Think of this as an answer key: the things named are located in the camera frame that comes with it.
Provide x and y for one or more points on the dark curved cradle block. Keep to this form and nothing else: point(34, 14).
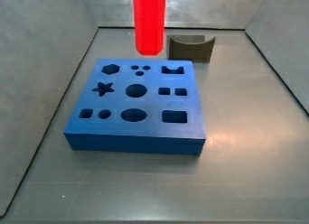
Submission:
point(190, 48)

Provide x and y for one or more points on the blue shape sorting block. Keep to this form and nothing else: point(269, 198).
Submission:
point(139, 106)

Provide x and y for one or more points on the red hexagonal peg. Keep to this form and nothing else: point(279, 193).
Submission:
point(149, 23)

